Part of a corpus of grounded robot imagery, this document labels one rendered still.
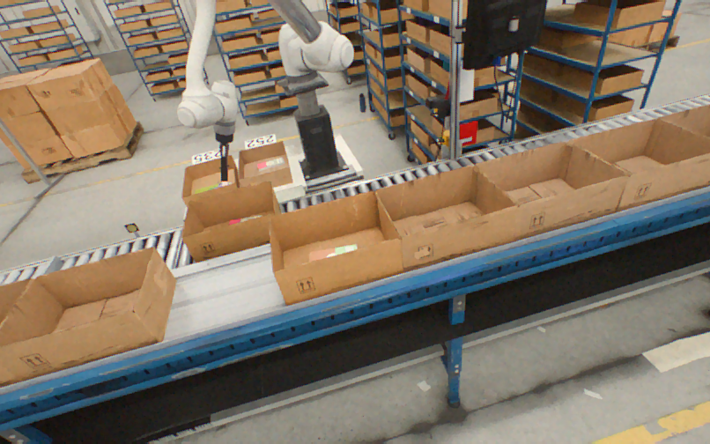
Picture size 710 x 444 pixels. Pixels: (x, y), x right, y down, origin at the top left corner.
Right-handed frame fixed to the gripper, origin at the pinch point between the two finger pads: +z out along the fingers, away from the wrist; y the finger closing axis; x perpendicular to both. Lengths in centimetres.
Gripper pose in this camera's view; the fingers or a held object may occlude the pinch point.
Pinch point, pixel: (224, 173)
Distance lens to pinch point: 179.5
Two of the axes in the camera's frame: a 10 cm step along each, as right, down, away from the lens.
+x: -9.5, -0.3, -3.1
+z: -2.0, 8.2, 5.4
